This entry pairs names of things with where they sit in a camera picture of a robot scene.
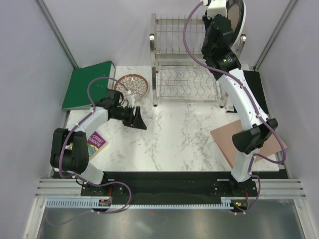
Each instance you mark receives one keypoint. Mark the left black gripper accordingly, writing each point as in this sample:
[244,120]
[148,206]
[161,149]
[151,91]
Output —
[136,121]

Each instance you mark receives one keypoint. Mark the brown floral pattern bowl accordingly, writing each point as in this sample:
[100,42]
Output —
[132,84]

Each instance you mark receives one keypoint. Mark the black rimmed cream plate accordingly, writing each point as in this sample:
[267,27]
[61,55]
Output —
[235,15]

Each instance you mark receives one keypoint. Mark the white watermelon plate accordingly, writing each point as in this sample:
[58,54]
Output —
[243,25]

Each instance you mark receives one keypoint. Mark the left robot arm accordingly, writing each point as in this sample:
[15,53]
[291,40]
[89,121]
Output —
[69,152]

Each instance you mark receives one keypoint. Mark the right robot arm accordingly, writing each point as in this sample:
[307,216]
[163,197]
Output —
[226,68]

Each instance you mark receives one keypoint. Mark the steel dish rack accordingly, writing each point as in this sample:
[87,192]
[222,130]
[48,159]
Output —
[175,76]

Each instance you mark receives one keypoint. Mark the purple treehouse book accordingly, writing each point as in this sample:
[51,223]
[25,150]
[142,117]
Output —
[95,144]

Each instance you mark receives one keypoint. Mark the black mat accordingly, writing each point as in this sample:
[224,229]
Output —
[254,82]

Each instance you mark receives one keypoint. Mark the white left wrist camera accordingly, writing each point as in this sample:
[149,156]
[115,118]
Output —
[132,98]

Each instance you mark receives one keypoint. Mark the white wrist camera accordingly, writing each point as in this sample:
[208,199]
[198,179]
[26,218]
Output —
[132,98]
[215,7]

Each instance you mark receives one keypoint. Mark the green ring binder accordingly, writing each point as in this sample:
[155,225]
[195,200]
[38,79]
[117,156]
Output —
[76,96]

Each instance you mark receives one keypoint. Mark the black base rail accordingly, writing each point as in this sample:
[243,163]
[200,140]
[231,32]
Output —
[172,187]

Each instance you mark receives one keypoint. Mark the white slotted cable duct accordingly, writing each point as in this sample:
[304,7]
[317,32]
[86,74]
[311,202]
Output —
[90,203]

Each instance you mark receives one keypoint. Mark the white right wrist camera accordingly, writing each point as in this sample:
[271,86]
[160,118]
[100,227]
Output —
[215,7]

